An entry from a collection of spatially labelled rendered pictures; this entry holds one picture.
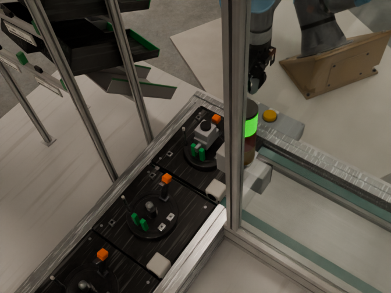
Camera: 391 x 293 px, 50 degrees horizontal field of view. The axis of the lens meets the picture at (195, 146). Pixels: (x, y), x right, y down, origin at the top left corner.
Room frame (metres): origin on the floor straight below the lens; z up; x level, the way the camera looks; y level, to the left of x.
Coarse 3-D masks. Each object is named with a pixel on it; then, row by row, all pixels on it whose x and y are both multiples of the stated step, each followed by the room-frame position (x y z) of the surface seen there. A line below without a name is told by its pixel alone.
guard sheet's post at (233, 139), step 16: (224, 0) 0.44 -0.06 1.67; (240, 0) 0.43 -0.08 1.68; (224, 16) 0.44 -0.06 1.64; (240, 16) 0.43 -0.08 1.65; (224, 32) 0.44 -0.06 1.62; (240, 32) 0.43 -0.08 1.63; (224, 48) 0.44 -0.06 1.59; (240, 48) 0.43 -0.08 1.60; (224, 64) 0.44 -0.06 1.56; (240, 64) 0.43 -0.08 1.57; (224, 80) 0.44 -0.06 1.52; (240, 80) 0.43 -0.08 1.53; (224, 96) 0.45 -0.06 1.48; (240, 96) 0.43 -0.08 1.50; (224, 112) 0.45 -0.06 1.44; (240, 112) 0.43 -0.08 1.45; (224, 128) 0.45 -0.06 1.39; (240, 128) 0.43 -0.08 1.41; (240, 144) 0.43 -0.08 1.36; (240, 160) 0.44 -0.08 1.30
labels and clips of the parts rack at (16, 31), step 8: (8, 16) 0.74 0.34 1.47; (8, 24) 0.74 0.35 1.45; (16, 32) 0.73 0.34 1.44; (24, 32) 0.70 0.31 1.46; (32, 40) 0.69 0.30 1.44; (0, 48) 0.83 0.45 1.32; (0, 56) 0.83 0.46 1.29; (24, 56) 0.78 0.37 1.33; (8, 64) 0.82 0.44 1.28; (16, 64) 0.79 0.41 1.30; (24, 64) 0.77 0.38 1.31; (40, 72) 0.73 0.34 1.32; (40, 80) 0.73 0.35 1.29; (48, 88) 0.72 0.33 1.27; (56, 88) 0.70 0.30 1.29; (64, 88) 0.67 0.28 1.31; (128, 96) 0.81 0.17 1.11
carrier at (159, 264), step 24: (144, 168) 0.65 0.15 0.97; (144, 192) 0.56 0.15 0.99; (168, 192) 0.56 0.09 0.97; (192, 192) 0.55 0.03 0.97; (120, 216) 0.51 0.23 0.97; (144, 216) 0.49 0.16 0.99; (168, 216) 0.47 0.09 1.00; (192, 216) 0.48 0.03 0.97; (120, 240) 0.44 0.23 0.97; (144, 240) 0.43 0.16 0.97; (168, 240) 0.42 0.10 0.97; (144, 264) 0.37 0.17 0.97; (168, 264) 0.36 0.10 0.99
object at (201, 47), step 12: (204, 24) 1.37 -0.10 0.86; (216, 24) 1.36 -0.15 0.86; (180, 36) 1.32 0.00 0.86; (192, 36) 1.31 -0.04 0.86; (204, 36) 1.30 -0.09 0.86; (216, 36) 1.30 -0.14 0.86; (180, 48) 1.25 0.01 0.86; (192, 48) 1.24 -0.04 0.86; (204, 48) 1.24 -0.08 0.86; (216, 48) 1.23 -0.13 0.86; (192, 60) 1.18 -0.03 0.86; (204, 60) 1.17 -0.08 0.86; (216, 60) 1.16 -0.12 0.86; (192, 72) 1.13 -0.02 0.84; (204, 72) 1.11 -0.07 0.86; (216, 72) 1.10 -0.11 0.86; (204, 84) 1.05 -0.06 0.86; (216, 84) 1.04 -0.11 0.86; (216, 96) 0.99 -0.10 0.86
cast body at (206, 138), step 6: (204, 120) 0.71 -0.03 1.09; (198, 126) 0.69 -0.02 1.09; (204, 126) 0.68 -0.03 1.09; (210, 126) 0.68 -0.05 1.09; (198, 132) 0.67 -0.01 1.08; (204, 132) 0.67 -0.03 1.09; (210, 132) 0.67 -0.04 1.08; (216, 132) 0.69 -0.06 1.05; (198, 138) 0.67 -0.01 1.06; (204, 138) 0.66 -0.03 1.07; (210, 138) 0.66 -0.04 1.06; (198, 144) 0.66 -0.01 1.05; (204, 144) 0.65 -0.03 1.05; (210, 144) 0.66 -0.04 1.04; (198, 150) 0.65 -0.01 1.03
